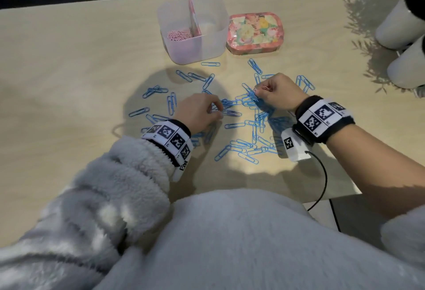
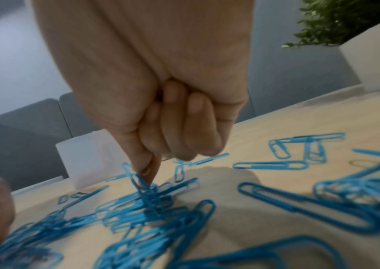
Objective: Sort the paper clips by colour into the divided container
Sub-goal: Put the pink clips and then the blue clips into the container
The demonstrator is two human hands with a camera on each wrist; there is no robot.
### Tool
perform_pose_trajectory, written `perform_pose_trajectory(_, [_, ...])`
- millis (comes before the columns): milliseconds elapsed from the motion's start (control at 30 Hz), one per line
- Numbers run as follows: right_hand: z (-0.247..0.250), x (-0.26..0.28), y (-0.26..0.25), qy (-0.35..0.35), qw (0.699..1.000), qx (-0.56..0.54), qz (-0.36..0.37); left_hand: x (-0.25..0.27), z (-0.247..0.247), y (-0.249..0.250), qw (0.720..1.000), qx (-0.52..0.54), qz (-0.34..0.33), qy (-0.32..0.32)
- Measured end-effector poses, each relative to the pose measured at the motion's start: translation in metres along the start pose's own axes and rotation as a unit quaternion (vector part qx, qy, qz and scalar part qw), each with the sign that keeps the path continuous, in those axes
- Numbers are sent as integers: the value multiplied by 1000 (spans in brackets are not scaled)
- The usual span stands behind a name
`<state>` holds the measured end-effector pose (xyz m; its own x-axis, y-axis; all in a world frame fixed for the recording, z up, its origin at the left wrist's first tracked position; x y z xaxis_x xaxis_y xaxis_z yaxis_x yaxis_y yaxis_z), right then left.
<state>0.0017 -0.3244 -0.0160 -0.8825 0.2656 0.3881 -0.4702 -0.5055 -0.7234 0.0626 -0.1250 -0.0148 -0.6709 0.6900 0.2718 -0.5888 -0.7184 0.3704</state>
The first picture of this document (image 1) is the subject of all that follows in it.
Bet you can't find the person's left hand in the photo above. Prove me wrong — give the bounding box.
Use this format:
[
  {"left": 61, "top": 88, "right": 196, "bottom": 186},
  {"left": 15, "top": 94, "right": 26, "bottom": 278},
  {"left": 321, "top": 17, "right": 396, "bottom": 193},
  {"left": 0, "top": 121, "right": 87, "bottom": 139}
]
[{"left": 174, "top": 93, "right": 225, "bottom": 135}]

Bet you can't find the person's right hand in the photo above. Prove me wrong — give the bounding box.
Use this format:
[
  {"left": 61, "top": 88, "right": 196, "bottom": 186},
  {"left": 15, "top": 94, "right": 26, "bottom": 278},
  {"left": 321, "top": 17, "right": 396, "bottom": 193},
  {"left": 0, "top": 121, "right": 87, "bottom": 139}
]
[{"left": 254, "top": 72, "right": 309, "bottom": 113}]

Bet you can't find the group of blue paper clips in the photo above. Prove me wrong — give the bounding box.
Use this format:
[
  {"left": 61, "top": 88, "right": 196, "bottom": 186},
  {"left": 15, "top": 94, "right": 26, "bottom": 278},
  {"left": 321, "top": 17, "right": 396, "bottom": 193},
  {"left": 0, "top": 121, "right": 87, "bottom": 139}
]
[{"left": 128, "top": 58, "right": 317, "bottom": 165}]

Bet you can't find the clear plastic divided box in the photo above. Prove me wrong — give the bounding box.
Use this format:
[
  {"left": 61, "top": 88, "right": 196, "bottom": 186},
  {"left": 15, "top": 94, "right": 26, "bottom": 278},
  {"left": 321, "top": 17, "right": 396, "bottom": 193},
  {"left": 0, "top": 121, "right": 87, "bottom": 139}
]
[{"left": 156, "top": 0, "right": 230, "bottom": 65}]

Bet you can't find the heap of pink paper clips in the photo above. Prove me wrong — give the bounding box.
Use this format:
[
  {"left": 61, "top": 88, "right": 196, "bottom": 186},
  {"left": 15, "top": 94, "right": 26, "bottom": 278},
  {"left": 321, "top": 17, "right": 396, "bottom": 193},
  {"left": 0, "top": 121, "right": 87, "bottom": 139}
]
[{"left": 167, "top": 29, "right": 193, "bottom": 41}]

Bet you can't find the person's left forearm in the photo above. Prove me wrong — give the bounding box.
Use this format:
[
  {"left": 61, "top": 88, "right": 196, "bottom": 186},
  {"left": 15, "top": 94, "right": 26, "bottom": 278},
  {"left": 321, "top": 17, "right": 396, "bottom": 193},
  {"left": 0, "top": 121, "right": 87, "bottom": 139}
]
[{"left": 0, "top": 134, "right": 174, "bottom": 290}]

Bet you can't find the person's right forearm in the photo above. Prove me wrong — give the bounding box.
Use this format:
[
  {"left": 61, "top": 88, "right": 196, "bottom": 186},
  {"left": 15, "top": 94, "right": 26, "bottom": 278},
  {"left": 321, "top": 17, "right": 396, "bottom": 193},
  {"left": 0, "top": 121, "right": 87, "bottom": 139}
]
[{"left": 326, "top": 123, "right": 425, "bottom": 221}]

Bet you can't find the floral tin lid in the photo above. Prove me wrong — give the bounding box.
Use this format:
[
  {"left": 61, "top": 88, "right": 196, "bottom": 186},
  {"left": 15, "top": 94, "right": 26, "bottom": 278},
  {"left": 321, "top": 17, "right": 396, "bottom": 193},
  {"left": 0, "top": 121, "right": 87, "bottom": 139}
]
[{"left": 226, "top": 12, "right": 285, "bottom": 56}]

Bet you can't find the left marker wristband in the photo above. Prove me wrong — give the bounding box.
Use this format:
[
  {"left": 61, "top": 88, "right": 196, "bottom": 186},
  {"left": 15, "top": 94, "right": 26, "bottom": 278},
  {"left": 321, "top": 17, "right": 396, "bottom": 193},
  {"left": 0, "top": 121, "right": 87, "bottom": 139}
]
[{"left": 141, "top": 119, "right": 194, "bottom": 168}]

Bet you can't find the marker wristband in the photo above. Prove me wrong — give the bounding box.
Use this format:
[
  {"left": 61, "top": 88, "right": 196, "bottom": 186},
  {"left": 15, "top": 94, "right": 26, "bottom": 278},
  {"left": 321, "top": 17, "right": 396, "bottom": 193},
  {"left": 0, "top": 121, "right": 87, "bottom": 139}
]
[
  {"left": 141, "top": 119, "right": 194, "bottom": 168},
  {"left": 294, "top": 95, "right": 356, "bottom": 145}
]

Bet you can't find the right marker wristband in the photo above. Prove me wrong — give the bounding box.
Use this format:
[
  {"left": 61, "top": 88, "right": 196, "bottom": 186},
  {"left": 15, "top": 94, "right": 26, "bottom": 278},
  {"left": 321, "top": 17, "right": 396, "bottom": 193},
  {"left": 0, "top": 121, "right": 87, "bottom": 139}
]
[{"left": 294, "top": 95, "right": 356, "bottom": 145}]

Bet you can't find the white plant pot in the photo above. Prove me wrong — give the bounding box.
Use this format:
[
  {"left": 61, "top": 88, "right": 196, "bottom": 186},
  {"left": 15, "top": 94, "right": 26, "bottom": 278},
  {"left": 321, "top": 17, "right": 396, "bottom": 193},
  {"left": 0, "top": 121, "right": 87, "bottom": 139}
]
[
  {"left": 375, "top": 0, "right": 425, "bottom": 50},
  {"left": 386, "top": 35, "right": 425, "bottom": 90}
]

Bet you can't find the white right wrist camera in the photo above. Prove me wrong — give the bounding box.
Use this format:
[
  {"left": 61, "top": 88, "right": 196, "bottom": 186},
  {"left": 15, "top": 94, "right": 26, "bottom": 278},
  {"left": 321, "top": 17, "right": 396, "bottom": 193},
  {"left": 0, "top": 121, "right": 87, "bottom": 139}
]
[{"left": 280, "top": 127, "right": 313, "bottom": 163}]

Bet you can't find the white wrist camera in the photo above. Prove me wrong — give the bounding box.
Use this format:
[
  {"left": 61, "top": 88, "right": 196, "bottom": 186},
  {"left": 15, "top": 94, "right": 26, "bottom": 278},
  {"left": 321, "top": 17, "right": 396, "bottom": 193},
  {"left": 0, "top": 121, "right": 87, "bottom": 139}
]
[
  {"left": 280, "top": 127, "right": 313, "bottom": 163},
  {"left": 171, "top": 158, "right": 190, "bottom": 183}
]

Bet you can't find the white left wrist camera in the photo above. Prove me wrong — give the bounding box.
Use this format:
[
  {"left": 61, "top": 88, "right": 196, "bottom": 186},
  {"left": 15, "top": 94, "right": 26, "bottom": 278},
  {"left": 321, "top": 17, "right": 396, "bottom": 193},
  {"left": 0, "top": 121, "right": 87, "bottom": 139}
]
[{"left": 171, "top": 158, "right": 190, "bottom": 183}]

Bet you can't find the black right camera cable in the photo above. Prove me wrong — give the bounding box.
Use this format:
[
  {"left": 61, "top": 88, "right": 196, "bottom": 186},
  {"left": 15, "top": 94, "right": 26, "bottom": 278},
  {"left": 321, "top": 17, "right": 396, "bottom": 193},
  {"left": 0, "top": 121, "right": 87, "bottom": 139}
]
[{"left": 303, "top": 151, "right": 343, "bottom": 233}]

